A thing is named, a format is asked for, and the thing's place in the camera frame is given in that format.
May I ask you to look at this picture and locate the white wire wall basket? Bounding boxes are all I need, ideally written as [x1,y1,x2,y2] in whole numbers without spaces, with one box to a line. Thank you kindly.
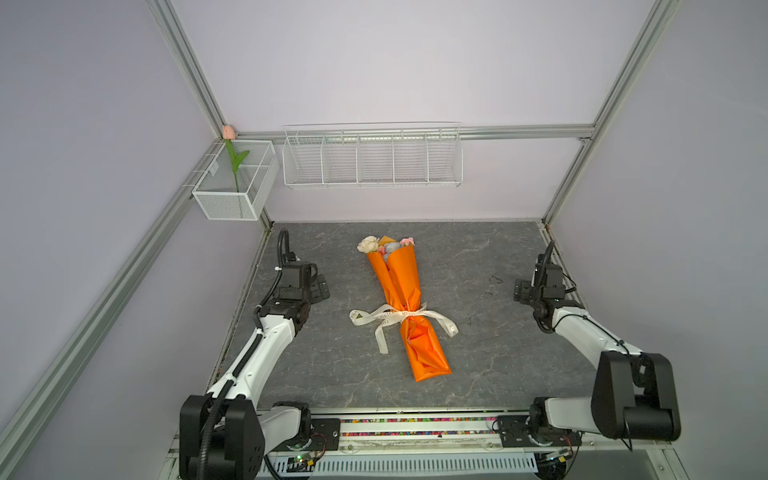
[282,122,464,188]

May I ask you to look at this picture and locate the aluminium front rail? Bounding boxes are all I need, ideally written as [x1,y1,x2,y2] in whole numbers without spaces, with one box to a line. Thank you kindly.
[270,409,674,461]

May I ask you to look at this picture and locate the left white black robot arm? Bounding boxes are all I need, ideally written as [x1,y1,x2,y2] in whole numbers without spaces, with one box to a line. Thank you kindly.
[178,275,330,479]

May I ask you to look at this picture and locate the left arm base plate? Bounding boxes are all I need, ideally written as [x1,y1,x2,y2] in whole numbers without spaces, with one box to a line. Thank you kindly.
[284,418,341,451]

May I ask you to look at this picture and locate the cream rose fake flower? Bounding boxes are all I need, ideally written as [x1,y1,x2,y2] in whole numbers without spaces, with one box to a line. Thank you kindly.
[357,236,380,254]

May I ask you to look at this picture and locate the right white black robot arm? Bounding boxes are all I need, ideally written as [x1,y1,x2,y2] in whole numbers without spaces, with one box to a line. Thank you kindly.
[513,280,682,443]

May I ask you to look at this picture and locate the white mesh corner basket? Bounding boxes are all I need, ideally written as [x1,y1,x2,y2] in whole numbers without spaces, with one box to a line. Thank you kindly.
[192,140,279,221]

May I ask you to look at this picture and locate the orange wrapping paper sheet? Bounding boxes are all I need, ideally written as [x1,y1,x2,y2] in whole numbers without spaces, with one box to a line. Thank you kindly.
[365,236,452,382]

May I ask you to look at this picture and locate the white rose fake flower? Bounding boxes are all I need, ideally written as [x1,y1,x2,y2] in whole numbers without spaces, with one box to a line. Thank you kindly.
[380,242,402,255]

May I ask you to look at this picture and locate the pink tulip fake flower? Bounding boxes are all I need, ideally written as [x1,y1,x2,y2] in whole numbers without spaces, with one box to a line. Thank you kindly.
[221,125,250,193]

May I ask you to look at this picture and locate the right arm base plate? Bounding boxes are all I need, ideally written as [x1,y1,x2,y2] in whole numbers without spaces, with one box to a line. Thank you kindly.
[491,414,582,448]

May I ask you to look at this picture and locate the white ribbon strip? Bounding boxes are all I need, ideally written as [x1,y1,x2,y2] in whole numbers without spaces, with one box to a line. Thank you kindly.
[349,304,459,355]

